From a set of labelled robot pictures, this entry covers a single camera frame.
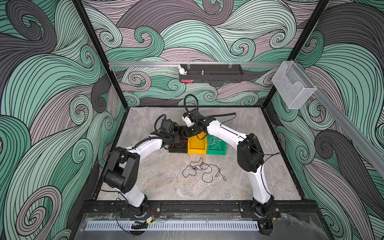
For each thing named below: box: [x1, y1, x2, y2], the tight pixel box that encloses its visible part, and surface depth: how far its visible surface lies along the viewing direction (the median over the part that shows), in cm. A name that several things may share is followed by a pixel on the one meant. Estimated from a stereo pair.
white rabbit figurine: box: [178, 64, 187, 75], surface depth 87 cm
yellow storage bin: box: [187, 131, 207, 155], surface depth 94 cm
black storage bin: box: [169, 126, 188, 154], surface depth 94 cm
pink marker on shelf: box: [181, 79, 194, 83], surface depth 92 cm
